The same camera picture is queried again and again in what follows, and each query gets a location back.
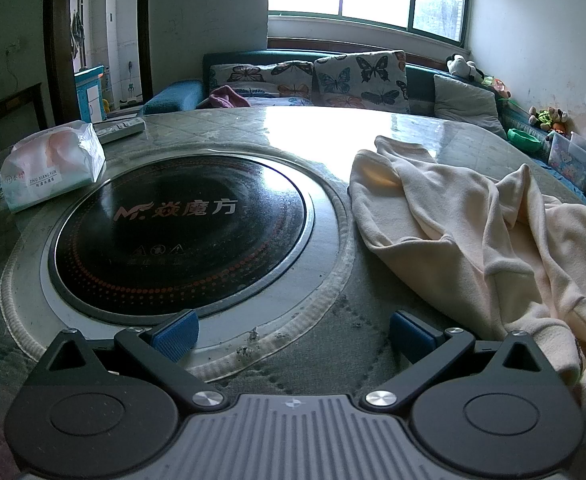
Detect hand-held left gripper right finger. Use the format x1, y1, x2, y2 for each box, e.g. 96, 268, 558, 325
360, 310, 548, 413

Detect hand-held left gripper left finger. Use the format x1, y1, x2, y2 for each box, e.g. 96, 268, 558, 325
38, 310, 226, 413

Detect cream garment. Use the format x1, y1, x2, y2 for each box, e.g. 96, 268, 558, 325
348, 135, 586, 441

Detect round black induction cooktop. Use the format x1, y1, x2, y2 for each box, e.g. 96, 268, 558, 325
48, 152, 318, 328

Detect white tissue pack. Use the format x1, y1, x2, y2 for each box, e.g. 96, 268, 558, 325
0, 120, 107, 214

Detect grey remote control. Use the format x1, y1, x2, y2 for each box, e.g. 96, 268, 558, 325
94, 117, 147, 142

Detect green bowl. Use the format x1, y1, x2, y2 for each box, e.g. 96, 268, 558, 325
507, 128, 544, 153

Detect clear plastic storage box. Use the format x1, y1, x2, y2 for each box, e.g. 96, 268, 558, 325
547, 131, 586, 192

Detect grey pillow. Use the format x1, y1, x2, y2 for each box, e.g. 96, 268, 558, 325
433, 74, 508, 140

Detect pink cloth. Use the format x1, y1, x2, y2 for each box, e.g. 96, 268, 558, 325
209, 85, 251, 109

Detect small brown plush toys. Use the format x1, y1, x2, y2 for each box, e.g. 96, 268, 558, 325
528, 106, 571, 136

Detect teal corner sofa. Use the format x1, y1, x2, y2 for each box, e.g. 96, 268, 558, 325
138, 50, 586, 211

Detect blue white toy cabinet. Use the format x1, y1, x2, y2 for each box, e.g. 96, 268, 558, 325
74, 65, 108, 123

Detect square butterfly print pillow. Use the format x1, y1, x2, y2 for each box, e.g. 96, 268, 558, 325
314, 50, 411, 113

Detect green orange plush toy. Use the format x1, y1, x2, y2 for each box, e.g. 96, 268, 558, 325
478, 72, 512, 101

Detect long butterfly print pillow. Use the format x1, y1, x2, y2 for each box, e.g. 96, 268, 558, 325
208, 60, 316, 107

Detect panda plush toy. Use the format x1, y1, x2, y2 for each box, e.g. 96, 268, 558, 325
445, 53, 478, 79

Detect hanging cloth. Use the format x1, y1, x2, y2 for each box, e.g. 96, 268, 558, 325
70, 10, 86, 58

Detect dark wooden door frame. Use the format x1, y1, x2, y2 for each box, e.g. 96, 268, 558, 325
43, 0, 154, 126

